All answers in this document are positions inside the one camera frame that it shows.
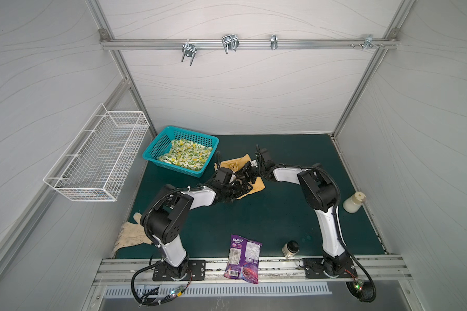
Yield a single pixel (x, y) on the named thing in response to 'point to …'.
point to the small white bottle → (353, 203)
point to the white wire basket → (93, 164)
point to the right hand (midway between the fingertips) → (235, 170)
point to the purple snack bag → (243, 259)
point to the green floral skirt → (187, 154)
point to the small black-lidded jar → (290, 249)
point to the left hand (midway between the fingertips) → (250, 189)
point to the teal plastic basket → (161, 145)
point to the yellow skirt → (237, 164)
